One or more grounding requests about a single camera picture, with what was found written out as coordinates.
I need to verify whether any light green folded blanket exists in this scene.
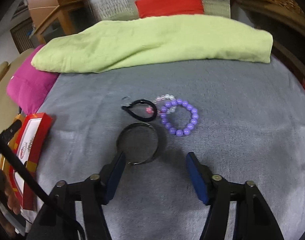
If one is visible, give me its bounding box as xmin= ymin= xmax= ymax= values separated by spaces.
xmin=31 ymin=14 xmax=273 ymax=73

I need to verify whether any red shallow box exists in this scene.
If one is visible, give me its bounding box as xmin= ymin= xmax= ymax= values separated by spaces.
xmin=9 ymin=113 xmax=52 ymax=211

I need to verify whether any wooden shelf table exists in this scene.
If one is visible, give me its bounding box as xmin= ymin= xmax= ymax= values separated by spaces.
xmin=231 ymin=0 xmax=305 ymax=81

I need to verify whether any grey bed blanket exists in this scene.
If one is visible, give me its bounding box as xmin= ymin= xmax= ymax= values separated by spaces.
xmin=36 ymin=59 xmax=305 ymax=239

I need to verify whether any dark metal bangle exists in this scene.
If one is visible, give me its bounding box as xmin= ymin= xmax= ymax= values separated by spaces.
xmin=116 ymin=122 xmax=167 ymax=166

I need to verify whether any magenta pillow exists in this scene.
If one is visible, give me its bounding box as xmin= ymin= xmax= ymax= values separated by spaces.
xmin=7 ymin=45 xmax=59 ymax=115

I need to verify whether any left hand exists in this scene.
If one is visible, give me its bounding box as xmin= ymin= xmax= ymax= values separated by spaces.
xmin=0 ymin=169 xmax=21 ymax=238

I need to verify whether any beige leather sofa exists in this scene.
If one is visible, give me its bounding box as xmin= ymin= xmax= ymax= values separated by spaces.
xmin=0 ymin=49 xmax=33 ymax=132

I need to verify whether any small red cushion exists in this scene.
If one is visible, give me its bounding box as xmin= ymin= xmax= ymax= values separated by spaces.
xmin=135 ymin=0 xmax=204 ymax=18

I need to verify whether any pink white bead bracelet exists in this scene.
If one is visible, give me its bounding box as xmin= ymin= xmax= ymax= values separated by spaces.
xmin=152 ymin=94 xmax=178 ymax=116

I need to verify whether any black cord bracelet pink charm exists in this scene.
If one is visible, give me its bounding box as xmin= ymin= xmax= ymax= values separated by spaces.
xmin=121 ymin=99 xmax=158 ymax=122

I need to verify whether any purple bead bracelet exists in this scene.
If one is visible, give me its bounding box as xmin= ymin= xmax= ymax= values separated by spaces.
xmin=159 ymin=99 xmax=200 ymax=137

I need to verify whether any wooden cabinet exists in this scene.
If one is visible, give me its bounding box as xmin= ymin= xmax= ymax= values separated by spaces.
xmin=27 ymin=0 xmax=94 ymax=44

